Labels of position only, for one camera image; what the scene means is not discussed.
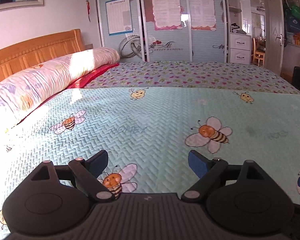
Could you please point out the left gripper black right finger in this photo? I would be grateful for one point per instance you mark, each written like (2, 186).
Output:
(213, 174)

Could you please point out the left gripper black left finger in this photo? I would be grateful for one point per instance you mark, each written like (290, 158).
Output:
(73, 183)

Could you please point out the mint green quilted bee bedspread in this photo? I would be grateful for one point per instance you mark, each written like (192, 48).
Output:
(156, 133)

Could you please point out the rolled pastel floral duvet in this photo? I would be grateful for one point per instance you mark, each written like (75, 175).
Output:
(101, 55)

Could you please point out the floral heart-pattern bed sheet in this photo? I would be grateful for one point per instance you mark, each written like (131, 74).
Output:
(193, 75)

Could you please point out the white room door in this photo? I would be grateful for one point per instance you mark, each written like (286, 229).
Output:
(274, 36)

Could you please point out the wooden chair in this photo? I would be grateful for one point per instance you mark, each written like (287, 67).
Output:
(257, 57)

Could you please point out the white drawer cabinet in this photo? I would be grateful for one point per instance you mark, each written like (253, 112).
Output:
(240, 48)

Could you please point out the wooden bed headboard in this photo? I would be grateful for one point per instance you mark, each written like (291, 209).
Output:
(35, 51)

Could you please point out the sliding-door wardrobe with posters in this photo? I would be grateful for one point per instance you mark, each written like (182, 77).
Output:
(165, 30)

